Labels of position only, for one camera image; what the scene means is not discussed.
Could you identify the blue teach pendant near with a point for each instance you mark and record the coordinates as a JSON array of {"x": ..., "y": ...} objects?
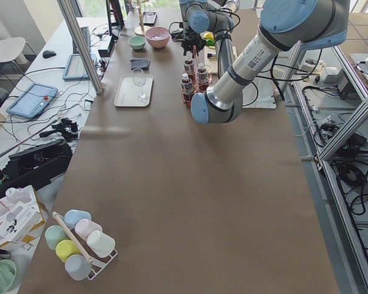
[{"x": 33, "y": 101}]

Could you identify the white chair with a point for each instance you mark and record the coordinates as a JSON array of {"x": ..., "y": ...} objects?
[{"x": 11, "y": 49}]

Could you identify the white cup rack with cups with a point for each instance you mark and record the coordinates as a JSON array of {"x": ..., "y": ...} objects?
[{"x": 80, "y": 244}]

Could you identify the grey folded cloth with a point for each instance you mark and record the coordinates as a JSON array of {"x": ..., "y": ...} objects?
[{"x": 140, "y": 63}]

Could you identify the blue teach pendant far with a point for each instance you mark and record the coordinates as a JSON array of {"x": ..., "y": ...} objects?
[{"x": 74, "y": 69}]

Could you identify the green lime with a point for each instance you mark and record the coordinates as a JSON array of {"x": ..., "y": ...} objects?
[{"x": 210, "y": 42}]

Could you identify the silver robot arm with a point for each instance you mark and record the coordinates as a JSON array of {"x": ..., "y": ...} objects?
[
  {"x": 313, "y": 24},
  {"x": 201, "y": 16}
]

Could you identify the green ceramic bowl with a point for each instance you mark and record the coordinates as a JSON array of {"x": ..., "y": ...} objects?
[{"x": 137, "y": 42}]

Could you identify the black glass drying tray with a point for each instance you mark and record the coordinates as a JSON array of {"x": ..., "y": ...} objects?
[{"x": 149, "y": 18}]

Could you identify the black monitor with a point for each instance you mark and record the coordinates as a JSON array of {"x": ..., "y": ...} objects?
[{"x": 115, "y": 18}]

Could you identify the bamboo cutting board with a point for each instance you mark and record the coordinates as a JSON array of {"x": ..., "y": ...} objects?
[{"x": 211, "y": 58}]

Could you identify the white cardboard product box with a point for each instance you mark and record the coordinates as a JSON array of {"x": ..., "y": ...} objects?
[{"x": 22, "y": 217}]

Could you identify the copper wire bottle basket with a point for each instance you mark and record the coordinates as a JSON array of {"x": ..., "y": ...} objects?
[{"x": 195, "y": 84}]

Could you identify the cream rabbit serving tray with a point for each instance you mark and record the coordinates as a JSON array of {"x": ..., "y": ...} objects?
[{"x": 128, "y": 93}]

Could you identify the clear wine glass on tray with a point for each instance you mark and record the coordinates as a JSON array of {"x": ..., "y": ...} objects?
[{"x": 139, "y": 80}]

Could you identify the aluminium camera mount post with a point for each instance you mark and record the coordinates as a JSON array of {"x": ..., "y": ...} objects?
[{"x": 73, "y": 26}]

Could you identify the blue teach pendant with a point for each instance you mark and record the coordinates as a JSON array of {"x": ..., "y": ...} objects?
[
  {"x": 33, "y": 101},
  {"x": 74, "y": 69}
]

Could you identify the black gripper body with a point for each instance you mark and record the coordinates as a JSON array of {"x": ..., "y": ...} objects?
[{"x": 192, "y": 41}]

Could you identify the upper yellow lemon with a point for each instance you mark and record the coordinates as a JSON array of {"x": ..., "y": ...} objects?
[{"x": 208, "y": 36}]

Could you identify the wooden cup tree stand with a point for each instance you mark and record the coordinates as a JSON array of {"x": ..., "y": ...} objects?
[{"x": 141, "y": 29}]

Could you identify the black computer mouse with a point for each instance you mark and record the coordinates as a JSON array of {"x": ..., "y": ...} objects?
[{"x": 48, "y": 54}]

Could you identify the pink bowl of ice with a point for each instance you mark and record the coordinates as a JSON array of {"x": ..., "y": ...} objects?
[{"x": 157, "y": 37}]

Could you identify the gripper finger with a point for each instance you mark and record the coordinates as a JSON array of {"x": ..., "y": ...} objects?
[
  {"x": 199, "y": 47},
  {"x": 185, "y": 49}
]

